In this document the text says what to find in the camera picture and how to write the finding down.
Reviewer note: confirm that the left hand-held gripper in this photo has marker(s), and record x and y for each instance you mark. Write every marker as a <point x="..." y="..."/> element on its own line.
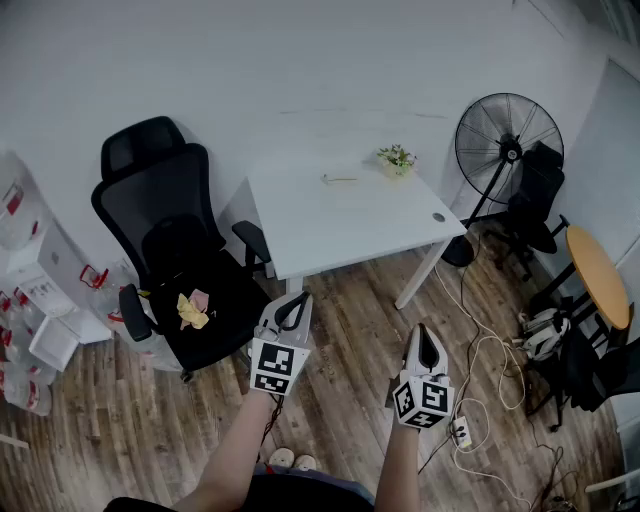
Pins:
<point x="277" y="362"/>

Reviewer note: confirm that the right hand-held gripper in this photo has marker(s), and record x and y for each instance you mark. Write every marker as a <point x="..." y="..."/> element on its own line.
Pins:
<point x="425" y="400"/>

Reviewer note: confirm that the person's right forearm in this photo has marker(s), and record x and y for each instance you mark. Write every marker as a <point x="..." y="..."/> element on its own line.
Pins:
<point x="402" y="465"/>

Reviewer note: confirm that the white table leg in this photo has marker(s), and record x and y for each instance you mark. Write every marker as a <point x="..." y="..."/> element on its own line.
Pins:
<point x="295" y="286"/>
<point x="420" y="275"/>

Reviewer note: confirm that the white power strip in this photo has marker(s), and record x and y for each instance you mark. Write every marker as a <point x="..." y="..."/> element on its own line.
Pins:
<point x="461" y="431"/>

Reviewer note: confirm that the pink crumpled cloth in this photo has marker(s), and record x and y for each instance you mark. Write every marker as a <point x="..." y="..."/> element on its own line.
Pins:
<point x="201" y="299"/>

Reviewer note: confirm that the yellow crumpled cloth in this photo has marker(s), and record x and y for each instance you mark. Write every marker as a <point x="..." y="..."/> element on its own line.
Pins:
<point x="192" y="314"/>

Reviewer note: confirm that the white grey device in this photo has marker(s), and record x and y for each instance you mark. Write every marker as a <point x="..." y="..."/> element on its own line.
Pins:
<point x="545" y="335"/>

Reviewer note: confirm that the beige slipper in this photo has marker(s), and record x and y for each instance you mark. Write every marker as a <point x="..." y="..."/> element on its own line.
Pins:
<point x="282" y="457"/>
<point x="305" y="462"/>

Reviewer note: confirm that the black mesh office chair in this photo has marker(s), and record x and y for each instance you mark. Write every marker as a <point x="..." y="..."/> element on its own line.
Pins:
<point x="165" y="210"/>

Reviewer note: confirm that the person's dark clothing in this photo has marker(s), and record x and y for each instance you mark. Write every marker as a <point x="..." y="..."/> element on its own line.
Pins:
<point x="300" y="495"/>

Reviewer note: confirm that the round orange table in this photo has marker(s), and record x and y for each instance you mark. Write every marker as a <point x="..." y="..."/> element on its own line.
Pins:
<point x="597" y="277"/>

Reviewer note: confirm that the potted pink flowers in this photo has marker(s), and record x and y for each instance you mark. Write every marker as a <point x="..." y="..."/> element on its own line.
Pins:
<point x="397" y="159"/>

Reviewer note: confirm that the small black office chair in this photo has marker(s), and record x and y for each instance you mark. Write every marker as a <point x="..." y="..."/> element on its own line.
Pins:
<point x="537" y="200"/>

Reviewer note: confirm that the black standing fan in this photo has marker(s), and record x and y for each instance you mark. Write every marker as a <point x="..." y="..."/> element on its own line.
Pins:
<point x="507" y="150"/>

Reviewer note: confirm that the white plastic tray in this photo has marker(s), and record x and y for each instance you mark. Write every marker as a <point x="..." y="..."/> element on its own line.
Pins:
<point x="52" y="342"/>

